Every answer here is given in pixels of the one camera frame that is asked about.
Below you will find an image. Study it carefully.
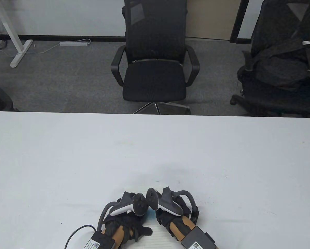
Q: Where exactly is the black mesh office chair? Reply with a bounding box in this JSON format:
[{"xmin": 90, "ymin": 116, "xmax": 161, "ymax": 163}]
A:
[{"xmin": 111, "ymin": 0, "xmax": 201, "ymax": 115}]

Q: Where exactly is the white power cable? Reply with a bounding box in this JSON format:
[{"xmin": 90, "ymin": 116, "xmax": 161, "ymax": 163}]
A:
[{"xmin": 21, "ymin": 44, "xmax": 61, "ymax": 55}]

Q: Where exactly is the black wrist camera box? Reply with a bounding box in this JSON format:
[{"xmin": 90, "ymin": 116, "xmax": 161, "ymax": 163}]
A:
[
  {"xmin": 83, "ymin": 231, "xmax": 116, "ymax": 249},
  {"xmin": 180, "ymin": 226, "xmax": 217, "ymax": 249}
]

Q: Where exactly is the black braided cable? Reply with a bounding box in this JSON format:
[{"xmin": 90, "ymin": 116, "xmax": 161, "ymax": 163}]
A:
[{"xmin": 65, "ymin": 225, "xmax": 98, "ymax": 249}]

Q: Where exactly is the black fabric office chair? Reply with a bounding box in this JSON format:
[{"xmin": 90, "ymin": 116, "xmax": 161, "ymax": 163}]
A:
[{"xmin": 230, "ymin": 0, "xmax": 310, "ymax": 117}]

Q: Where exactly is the person's right forearm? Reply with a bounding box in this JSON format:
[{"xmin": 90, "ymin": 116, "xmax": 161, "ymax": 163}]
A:
[{"xmin": 169, "ymin": 217, "xmax": 198, "ymax": 240}]

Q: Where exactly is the beige door panel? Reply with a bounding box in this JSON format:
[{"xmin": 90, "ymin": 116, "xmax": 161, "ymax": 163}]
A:
[{"xmin": 187, "ymin": 0, "xmax": 241, "ymax": 41}]

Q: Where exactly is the white power strip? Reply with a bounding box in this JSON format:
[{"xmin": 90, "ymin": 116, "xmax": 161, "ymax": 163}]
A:
[{"xmin": 59, "ymin": 39, "xmax": 91, "ymax": 47}]

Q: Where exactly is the person's left forearm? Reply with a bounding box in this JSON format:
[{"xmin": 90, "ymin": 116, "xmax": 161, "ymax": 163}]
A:
[{"xmin": 103, "ymin": 225, "xmax": 127, "ymax": 245}]

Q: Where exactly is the person's left hand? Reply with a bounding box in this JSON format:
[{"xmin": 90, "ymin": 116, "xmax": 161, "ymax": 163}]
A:
[{"xmin": 103, "ymin": 192, "xmax": 153, "ymax": 244}]

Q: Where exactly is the black backpack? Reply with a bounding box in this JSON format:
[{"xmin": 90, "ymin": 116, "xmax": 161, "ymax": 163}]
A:
[{"xmin": 242, "ymin": 36, "xmax": 310, "ymax": 91}]

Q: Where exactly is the white lined paper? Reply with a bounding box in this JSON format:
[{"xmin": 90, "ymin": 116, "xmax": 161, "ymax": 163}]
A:
[{"xmin": 124, "ymin": 182, "xmax": 182, "ymax": 249}]

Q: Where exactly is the white desk leg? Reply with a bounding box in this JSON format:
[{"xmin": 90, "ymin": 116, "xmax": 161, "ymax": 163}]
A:
[{"xmin": 0, "ymin": 0, "xmax": 33, "ymax": 68}]

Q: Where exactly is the person's right hand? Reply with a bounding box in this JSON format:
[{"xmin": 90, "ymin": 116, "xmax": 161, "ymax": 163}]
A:
[{"xmin": 155, "ymin": 196, "xmax": 199, "ymax": 235}]

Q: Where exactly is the black door frame post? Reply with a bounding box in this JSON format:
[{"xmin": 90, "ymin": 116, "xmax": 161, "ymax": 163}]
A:
[{"xmin": 230, "ymin": 0, "xmax": 250, "ymax": 44}]

